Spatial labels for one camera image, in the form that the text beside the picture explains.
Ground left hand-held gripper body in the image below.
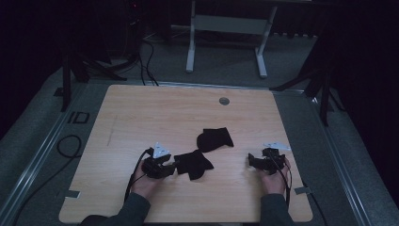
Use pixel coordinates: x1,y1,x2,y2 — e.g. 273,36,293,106
140,141,172,180

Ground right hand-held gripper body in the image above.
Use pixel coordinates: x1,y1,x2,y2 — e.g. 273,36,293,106
262,141,292,175

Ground person's left hand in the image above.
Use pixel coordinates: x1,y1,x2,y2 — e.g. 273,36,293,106
130,159,162,201

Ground person's right hand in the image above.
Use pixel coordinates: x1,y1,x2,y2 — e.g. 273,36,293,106
257,157,292,196

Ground black tripod stand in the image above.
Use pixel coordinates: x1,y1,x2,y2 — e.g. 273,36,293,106
60,52,128,113
269,67,346,127

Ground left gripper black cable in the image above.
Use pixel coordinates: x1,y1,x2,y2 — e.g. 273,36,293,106
123,147,154,202

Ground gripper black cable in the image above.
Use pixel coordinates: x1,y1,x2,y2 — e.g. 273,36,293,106
123,147,154,202
268,153,294,209

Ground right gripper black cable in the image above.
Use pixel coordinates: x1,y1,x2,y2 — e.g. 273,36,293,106
268,153,294,209

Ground thin black floor cable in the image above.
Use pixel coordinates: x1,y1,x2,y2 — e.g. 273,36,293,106
301,180,329,226

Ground black looped floor cable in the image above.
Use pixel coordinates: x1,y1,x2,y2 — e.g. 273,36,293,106
11,135,84,226

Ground black background cables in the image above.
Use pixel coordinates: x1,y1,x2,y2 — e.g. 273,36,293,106
136,37,160,87

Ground white metal table frame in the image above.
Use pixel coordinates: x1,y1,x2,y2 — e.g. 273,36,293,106
185,0,279,79

